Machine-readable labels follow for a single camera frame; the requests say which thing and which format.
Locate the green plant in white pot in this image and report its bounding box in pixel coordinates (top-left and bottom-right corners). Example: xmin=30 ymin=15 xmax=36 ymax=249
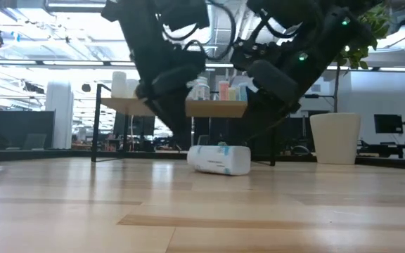
xmin=309 ymin=3 xmax=392 ymax=165

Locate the black office partition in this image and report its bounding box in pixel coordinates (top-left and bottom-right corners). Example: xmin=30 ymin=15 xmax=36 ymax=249
xmin=0 ymin=110 xmax=56 ymax=151

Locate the wooden shelf black metal frame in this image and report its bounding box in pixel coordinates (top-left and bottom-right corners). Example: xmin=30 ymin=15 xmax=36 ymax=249
xmin=90 ymin=83 xmax=276 ymax=167

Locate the white column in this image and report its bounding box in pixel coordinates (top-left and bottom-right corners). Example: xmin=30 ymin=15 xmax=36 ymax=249
xmin=44 ymin=80 xmax=75 ymax=150

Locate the translucent white plastic bottle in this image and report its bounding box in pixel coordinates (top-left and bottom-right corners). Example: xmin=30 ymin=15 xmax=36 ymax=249
xmin=110 ymin=70 xmax=129 ymax=99
xmin=127 ymin=78 xmax=141 ymax=99

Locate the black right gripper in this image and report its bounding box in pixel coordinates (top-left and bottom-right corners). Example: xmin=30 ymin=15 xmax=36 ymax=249
xmin=230 ymin=40 xmax=305 ymax=143

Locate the pink pill vial white cap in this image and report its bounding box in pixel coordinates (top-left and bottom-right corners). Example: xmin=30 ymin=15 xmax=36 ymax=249
xmin=218 ymin=80 xmax=231 ymax=102

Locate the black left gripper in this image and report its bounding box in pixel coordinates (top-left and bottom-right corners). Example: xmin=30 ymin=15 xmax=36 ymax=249
xmin=131 ymin=48 xmax=207 ymax=141

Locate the black background monitor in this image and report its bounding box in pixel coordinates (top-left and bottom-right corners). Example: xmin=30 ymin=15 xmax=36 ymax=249
xmin=373 ymin=113 xmax=404 ymax=135

